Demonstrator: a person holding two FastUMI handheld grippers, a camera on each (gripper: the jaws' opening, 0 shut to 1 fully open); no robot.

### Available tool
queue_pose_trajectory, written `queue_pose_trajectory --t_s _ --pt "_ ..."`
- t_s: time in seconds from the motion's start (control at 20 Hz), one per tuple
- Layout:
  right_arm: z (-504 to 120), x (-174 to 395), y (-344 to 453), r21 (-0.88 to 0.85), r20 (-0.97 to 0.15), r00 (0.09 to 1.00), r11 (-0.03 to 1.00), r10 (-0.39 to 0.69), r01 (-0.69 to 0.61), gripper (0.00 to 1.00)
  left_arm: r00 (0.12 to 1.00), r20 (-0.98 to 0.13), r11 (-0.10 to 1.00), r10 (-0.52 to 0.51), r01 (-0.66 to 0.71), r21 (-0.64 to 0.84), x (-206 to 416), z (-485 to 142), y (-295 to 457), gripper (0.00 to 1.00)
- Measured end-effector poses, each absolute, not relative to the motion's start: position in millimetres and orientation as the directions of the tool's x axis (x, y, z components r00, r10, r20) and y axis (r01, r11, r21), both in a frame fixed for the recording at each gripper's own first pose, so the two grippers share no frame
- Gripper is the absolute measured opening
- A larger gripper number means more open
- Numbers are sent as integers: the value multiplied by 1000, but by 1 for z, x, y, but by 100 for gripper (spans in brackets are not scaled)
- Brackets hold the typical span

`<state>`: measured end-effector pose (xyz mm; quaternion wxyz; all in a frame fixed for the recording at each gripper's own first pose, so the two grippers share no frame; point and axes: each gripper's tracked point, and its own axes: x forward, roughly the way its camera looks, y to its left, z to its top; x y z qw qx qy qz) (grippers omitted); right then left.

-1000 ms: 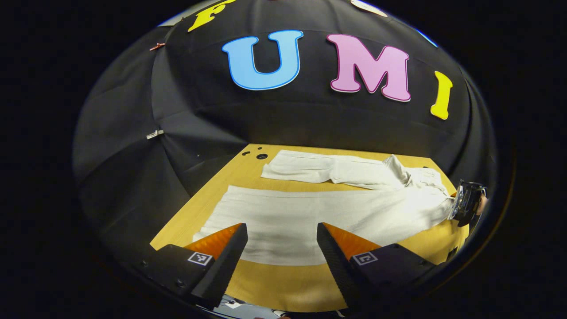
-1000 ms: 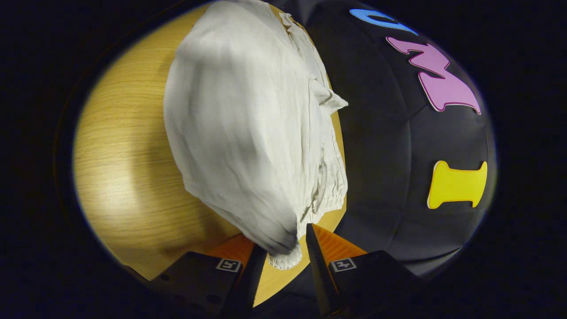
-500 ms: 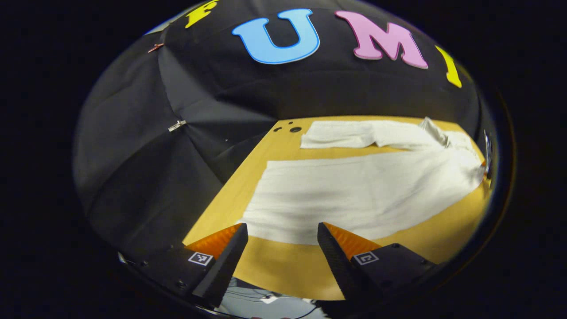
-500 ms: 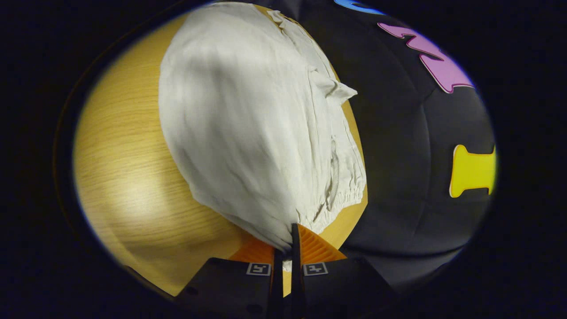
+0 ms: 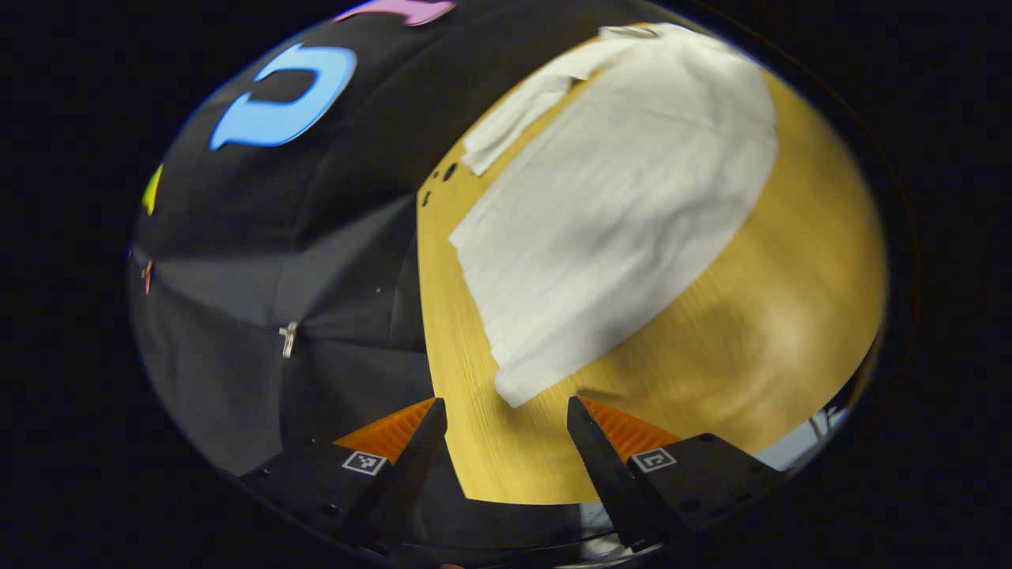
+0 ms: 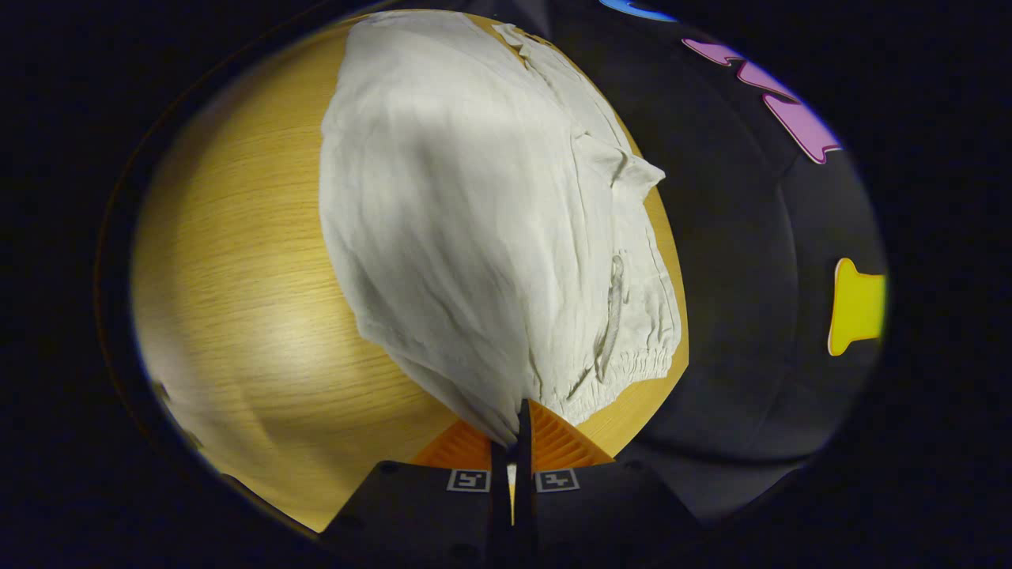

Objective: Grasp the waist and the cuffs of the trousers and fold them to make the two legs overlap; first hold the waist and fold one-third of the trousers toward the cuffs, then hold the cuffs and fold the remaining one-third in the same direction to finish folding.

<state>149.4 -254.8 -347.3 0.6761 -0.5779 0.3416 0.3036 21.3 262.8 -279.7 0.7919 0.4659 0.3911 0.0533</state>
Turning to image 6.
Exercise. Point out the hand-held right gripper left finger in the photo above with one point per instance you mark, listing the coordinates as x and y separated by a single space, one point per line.
500 506

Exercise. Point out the black backdrop cloth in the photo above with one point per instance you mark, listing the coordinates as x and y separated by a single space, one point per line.
727 276

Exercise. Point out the white jeans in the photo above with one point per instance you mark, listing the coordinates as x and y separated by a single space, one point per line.
474 237

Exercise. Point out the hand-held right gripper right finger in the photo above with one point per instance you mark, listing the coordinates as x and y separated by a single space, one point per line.
523 490

